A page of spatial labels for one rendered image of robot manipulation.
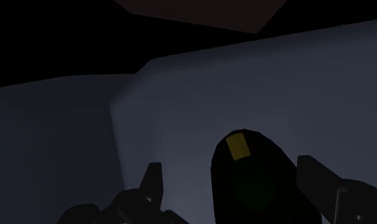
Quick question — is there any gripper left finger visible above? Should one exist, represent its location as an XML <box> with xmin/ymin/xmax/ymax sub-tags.
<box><xmin>56</xmin><ymin>162</ymin><xmax>190</xmax><ymax>224</ymax></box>

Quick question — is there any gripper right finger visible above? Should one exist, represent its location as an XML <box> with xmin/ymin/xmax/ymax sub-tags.
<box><xmin>296</xmin><ymin>155</ymin><xmax>377</xmax><ymax>224</ymax></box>

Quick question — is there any black rounded thing yellow label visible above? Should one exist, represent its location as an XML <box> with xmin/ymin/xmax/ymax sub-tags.
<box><xmin>210</xmin><ymin>129</ymin><xmax>324</xmax><ymax>224</ymax></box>

